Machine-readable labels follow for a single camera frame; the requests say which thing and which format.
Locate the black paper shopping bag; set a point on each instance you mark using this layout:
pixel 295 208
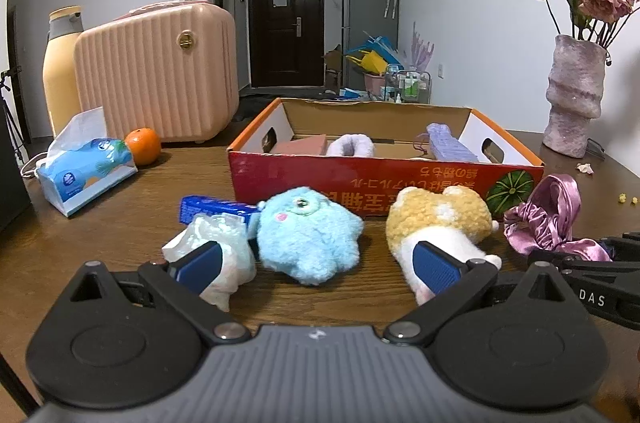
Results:
pixel 14 198

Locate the white yellow plush toy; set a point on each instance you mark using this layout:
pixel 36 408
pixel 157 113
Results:
pixel 454 220

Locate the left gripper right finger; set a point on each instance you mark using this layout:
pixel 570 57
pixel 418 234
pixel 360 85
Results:
pixel 457 287

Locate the fallen pink petal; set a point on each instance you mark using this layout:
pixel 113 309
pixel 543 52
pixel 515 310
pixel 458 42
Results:
pixel 585 168

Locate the yellow thermos jug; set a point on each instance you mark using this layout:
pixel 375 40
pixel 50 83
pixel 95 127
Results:
pixel 58 71

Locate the pink yellow layered sponge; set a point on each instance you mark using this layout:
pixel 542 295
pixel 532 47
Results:
pixel 312 145

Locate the pink textured vase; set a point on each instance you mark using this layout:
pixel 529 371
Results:
pixel 575 91

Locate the grey refrigerator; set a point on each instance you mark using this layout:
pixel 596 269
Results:
pixel 362 19

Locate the clear plastic bag bundle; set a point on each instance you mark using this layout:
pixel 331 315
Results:
pixel 238 261

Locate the dark entrance door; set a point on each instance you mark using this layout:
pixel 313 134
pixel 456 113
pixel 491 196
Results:
pixel 286 40

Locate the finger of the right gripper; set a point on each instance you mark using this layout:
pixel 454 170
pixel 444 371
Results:
pixel 614 272
pixel 623 248

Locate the red cardboard box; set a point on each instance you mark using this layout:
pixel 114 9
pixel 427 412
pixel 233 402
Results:
pixel 368 185

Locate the light blue plush toy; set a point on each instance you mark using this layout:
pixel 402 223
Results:
pixel 306 236

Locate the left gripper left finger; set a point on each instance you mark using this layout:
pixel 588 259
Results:
pixel 178 285

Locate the lilac fluffy scrunchie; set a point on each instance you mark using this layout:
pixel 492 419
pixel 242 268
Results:
pixel 351 145

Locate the pink satin scrunchie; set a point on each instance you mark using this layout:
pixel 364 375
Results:
pixel 544 222

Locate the purple knit pouch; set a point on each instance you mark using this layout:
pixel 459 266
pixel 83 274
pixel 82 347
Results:
pixel 438 143

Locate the blue small box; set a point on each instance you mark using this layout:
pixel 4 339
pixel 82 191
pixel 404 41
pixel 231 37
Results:
pixel 192 205

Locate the wire storage cart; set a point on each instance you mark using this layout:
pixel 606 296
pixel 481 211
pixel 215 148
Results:
pixel 408 87

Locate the blue tissue pack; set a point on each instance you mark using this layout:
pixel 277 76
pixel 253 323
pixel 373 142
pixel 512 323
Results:
pixel 82 163

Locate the pink ribbed suitcase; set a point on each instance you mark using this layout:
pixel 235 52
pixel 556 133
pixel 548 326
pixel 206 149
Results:
pixel 170 66

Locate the orange fruit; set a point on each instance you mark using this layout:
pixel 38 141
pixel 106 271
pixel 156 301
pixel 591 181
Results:
pixel 144 145

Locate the black tripod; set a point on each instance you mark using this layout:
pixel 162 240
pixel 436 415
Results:
pixel 15 132

